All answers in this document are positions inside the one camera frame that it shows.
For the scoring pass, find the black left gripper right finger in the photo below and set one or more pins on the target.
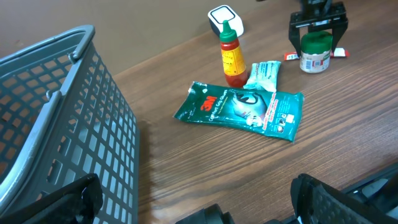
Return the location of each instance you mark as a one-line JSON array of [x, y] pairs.
[[317, 202]]

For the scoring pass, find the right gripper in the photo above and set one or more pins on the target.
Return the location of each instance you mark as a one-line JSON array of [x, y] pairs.
[[318, 15]]

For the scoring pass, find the grey plastic mesh basket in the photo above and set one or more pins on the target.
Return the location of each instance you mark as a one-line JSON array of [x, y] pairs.
[[63, 117]]

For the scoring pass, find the white teal tissue packet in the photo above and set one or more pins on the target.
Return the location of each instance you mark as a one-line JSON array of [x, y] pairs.
[[263, 76]]

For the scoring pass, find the red stick sachet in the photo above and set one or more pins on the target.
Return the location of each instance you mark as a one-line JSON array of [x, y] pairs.
[[339, 52]]

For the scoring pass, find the sriracha chilli sauce bottle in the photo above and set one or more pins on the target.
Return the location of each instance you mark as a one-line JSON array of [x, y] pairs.
[[234, 66]]

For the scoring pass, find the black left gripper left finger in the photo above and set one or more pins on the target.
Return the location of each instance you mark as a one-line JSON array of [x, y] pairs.
[[77, 202]]

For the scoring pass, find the green lid glass jar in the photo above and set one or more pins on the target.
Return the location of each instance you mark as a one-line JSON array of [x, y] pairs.
[[315, 51]]

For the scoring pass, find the white barcode scanner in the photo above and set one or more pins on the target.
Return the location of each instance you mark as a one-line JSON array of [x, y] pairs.
[[225, 13]]

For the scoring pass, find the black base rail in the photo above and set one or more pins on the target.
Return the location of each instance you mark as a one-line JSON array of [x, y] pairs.
[[367, 189]]

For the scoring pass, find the green 3M gloves packet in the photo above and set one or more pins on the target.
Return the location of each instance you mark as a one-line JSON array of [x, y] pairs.
[[275, 115]]

